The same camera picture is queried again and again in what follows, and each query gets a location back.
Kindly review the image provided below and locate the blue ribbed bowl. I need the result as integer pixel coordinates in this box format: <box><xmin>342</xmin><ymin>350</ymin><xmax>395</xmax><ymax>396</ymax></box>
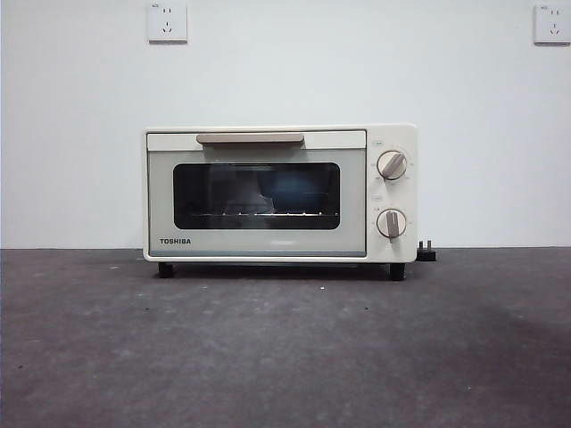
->
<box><xmin>256</xmin><ymin>171</ymin><xmax>330</xmax><ymax>213</ymax></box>

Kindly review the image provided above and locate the glass oven door with handle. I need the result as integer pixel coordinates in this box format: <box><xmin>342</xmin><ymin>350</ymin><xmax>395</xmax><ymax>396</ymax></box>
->
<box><xmin>145</xmin><ymin>129</ymin><xmax>368</xmax><ymax>259</ymax></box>

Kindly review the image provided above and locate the cream oven knob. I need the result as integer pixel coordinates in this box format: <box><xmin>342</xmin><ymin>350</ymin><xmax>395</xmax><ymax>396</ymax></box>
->
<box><xmin>377</xmin><ymin>208</ymin><xmax>408</xmax><ymax>240</ymax></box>
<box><xmin>377</xmin><ymin>151</ymin><xmax>409</xmax><ymax>182</ymax></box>

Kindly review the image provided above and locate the cream Toshiba toaster oven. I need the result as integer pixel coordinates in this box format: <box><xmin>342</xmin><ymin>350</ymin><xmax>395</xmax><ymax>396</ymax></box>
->
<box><xmin>141</xmin><ymin>124</ymin><xmax>419</xmax><ymax>282</ymax></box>

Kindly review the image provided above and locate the metal wire oven rack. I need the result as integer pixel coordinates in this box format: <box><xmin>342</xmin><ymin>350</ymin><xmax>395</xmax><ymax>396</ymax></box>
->
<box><xmin>190</xmin><ymin>211</ymin><xmax>324</xmax><ymax>220</ymax></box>

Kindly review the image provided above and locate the white wall socket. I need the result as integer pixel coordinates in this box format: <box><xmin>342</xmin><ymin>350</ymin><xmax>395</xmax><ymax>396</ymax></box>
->
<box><xmin>148</xmin><ymin>2</ymin><xmax>188</xmax><ymax>45</ymax></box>
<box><xmin>534</xmin><ymin>4</ymin><xmax>571</xmax><ymax>45</ymax></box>

